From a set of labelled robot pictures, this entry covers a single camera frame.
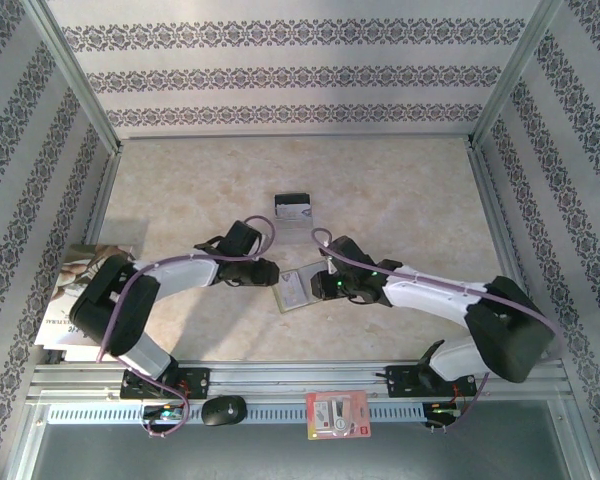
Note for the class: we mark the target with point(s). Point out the white printed credit card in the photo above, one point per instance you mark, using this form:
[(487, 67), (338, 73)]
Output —
[(295, 290)]

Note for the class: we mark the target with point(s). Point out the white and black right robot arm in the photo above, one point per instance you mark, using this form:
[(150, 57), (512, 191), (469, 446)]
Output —
[(430, 297)]

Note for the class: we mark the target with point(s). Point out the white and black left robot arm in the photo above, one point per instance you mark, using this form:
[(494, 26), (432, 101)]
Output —
[(180, 275)]

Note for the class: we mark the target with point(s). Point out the clear acrylic card stand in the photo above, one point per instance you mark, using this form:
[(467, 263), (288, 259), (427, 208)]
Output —
[(295, 232)]

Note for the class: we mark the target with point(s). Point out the silver patterned credit card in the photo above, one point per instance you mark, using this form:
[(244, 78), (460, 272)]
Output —
[(292, 212)]

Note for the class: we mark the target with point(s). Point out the red USB drive package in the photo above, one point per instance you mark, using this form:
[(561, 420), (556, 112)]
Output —
[(337, 415)]

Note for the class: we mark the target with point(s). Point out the black computer mouse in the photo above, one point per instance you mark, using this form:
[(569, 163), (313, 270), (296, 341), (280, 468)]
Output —
[(223, 411)]

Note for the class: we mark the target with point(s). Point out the grey sheet metal panel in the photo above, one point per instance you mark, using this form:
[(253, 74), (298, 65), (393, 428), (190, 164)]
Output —
[(280, 455)]

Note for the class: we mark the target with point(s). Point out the printed magazine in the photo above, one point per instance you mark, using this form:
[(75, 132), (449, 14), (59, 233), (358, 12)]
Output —
[(67, 280)]

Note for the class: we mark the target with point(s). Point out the aluminium mounting rail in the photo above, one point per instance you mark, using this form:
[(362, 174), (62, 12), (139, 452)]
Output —
[(300, 380)]

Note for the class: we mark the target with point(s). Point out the aluminium back rail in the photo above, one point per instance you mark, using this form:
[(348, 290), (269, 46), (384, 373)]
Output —
[(300, 136)]

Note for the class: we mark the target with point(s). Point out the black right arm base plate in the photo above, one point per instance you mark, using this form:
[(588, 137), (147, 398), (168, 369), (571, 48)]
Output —
[(402, 382)]

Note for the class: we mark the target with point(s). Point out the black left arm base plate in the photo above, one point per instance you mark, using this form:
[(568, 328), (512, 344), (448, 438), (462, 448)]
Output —
[(200, 382)]

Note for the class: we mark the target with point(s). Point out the aluminium side rail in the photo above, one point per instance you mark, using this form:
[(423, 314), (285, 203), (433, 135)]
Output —
[(491, 200), (101, 200)]

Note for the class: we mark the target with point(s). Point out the aluminium frame post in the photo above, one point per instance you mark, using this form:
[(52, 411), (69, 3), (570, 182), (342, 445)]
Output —
[(80, 85), (511, 85)]

